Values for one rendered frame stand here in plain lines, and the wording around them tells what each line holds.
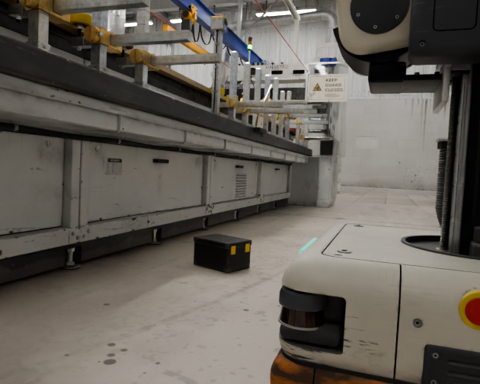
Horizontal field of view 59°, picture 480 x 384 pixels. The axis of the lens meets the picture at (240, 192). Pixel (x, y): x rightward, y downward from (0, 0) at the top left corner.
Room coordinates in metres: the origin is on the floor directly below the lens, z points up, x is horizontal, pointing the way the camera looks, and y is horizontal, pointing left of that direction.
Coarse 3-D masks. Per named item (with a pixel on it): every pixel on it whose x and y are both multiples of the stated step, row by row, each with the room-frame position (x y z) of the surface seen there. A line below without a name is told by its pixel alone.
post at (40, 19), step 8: (32, 16) 1.13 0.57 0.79; (40, 16) 1.13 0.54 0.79; (48, 16) 1.15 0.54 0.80; (32, 24) 1.13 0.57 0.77; (40, 24) 1.13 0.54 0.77; (48, 24) 1.15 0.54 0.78; (32, 32) 1.13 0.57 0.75; (40, 32) 1.13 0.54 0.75; (48, 32) 1.15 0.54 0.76; (40, 40) 1.13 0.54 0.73
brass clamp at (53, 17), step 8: (24, 0) 1.10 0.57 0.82; (32, 0) 1.09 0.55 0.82; (40, 0) 1.12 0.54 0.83; (48, 0) 1.14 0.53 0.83; (24, 8) 1.13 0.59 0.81; (32, 8) 1.12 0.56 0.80; (40, 8) 1.12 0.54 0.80; (48, 8) 1.14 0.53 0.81; (56, 16) 1.17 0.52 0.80; (64, 16) 1.20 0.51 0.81
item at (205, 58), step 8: (152, 56) 1.63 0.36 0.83; (160, 56) 1.62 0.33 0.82; (168, 56) 1.61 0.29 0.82; (176, 56) 1.60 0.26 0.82; (184, 56) 1.58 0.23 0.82; (192, 56) 1.57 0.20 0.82; (200, 56) 1.56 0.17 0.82; (208, 56) 1.55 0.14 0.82; (216, 56) 1.54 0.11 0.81; (120, 64) 1.67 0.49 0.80; (128, 64) 1.66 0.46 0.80; (152, 64) 1.64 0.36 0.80; (160, 64) 1.63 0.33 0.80; (168, 64) 1.62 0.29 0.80; (176, 64) 1.62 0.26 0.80; (184, 64) 1.61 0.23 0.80; (192, 64) 1.60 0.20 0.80
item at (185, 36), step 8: (152, 32) 1.34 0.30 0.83; (160, 32) 1.34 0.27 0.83; (168, 32) 1.33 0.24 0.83; (176, 32) 1.32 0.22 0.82; (184, 32) 1.31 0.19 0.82; (72, 40) 1.44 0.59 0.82; (80, 40) 1.43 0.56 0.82; (112, 40) 1.39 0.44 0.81; (120, 40) 1.38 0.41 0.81; (128, 40) 1.37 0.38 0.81; (136, 40) 1.36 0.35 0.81; (144, 40) 1.35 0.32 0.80; (152, 40) 1.34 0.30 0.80; (160, 40) 1.33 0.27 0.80; (168, 40) 1.33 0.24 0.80; (176, 40) 1.32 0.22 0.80; (184, 40) 1.32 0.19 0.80; (80, 48) 1.45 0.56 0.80; (88, 48) 1.46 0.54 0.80
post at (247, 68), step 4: (248, 64) 2.78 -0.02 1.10; (244, 68) 2.79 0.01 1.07; (248, 68) 2.78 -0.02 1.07; (244, 72) 2.79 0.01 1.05; (248, 72) 2.78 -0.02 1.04; (244, 76) 2.79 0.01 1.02; (248, 76) 2.78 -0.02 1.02; (244, 80) 2.79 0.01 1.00; (248, 80) 2.78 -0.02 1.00; (244, 84) 2.78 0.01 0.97; (248, 84) 2.78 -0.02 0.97; (244, 88) 2.78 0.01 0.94; (248, 88) 2.79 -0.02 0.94; (244, 92) 2.78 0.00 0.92; (248, 92) 2.79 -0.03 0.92; (244, 96) 2.78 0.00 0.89; (248, 96) 2.79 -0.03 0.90; (244, 100) 2.78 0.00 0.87; (248, 100) 2.80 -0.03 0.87; (244, 116) 2.78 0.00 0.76; (244, 120) 2.78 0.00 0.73
